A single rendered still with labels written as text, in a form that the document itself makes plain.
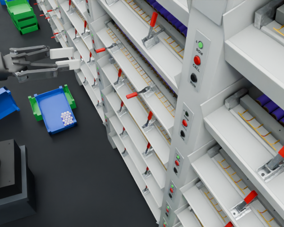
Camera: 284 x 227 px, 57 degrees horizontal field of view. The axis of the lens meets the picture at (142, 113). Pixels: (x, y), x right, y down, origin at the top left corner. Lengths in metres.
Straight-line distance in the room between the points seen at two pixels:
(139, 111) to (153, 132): 0.12
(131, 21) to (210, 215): 0.62
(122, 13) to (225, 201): 0.61
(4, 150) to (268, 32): 1.31
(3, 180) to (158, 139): 0.77
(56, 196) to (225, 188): 1.20
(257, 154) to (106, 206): 1.21
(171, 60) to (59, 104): 1.45
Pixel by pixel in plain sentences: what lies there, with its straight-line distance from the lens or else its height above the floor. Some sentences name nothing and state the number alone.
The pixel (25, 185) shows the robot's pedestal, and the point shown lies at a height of 0.28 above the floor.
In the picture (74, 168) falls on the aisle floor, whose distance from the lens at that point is 1.77.
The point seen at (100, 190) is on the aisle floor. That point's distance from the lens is 1.66.
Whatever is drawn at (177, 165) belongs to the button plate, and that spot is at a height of 0.80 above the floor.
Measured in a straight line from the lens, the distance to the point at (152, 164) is 1.13.
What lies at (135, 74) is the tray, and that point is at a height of 0.89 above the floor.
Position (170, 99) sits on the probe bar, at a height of 0.93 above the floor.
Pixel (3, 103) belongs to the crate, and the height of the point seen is 0.07.
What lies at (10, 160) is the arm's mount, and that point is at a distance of 1.45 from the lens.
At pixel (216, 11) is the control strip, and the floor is 1.30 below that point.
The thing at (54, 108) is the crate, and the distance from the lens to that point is 2.02.
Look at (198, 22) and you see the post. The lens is 0.49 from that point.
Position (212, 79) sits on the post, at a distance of 0.50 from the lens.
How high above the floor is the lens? 1.50
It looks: 49 degrees down
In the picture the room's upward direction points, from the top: straight up
